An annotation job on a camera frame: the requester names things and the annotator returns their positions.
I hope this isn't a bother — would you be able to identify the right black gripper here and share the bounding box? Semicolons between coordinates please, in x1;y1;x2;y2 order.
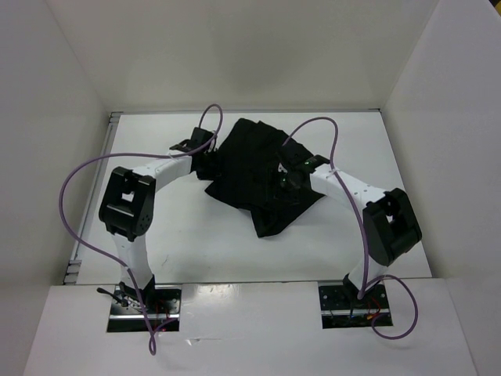
264;167;304;207

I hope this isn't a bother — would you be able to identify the black pleated skirt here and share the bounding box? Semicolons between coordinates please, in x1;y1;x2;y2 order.
205;118;323;238

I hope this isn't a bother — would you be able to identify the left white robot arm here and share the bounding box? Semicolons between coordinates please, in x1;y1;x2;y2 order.
99;140;215;313

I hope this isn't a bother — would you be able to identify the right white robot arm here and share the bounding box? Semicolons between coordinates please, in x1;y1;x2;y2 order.
278;152;422;308

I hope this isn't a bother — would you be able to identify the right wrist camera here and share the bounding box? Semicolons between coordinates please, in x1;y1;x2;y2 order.
277;140;312;171

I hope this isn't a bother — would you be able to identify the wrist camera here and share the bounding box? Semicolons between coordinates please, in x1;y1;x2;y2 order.
189;127;217;152
277;140;312;171

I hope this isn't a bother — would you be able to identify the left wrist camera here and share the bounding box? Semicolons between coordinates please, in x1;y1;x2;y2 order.
189;127;217;152

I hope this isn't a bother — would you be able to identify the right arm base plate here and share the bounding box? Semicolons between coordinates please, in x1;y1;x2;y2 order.
318;284;393;329

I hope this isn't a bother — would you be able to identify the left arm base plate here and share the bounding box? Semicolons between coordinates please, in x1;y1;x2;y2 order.
106;284;182;333

